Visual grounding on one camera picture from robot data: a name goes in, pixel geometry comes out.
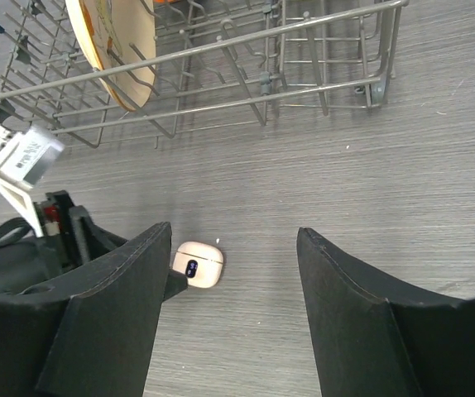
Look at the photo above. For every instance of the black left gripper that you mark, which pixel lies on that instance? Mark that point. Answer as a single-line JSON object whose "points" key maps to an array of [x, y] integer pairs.
{"points": [[79, 240]]}

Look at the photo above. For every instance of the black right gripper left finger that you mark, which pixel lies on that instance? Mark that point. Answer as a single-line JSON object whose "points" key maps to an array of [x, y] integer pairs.
{"points": [[91, 331]]}

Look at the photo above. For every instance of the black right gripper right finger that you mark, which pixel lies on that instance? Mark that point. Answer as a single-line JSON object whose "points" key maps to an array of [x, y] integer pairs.
{"points": [[376, 335]]}

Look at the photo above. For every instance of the beige earbud charging case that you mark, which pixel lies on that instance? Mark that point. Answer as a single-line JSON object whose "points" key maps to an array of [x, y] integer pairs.
{"points": [[201, 263]]}

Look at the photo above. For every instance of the beige plate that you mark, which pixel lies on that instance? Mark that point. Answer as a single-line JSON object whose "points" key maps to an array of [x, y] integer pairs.
{"points": [[116, 33]]}

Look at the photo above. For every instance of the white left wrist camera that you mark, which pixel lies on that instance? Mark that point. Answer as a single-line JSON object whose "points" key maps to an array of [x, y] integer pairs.
{"points": [[24, 159]]}

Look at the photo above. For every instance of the grey wire dish rack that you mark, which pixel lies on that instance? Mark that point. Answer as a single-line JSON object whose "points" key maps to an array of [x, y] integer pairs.
{"points": [[217, 64]]}

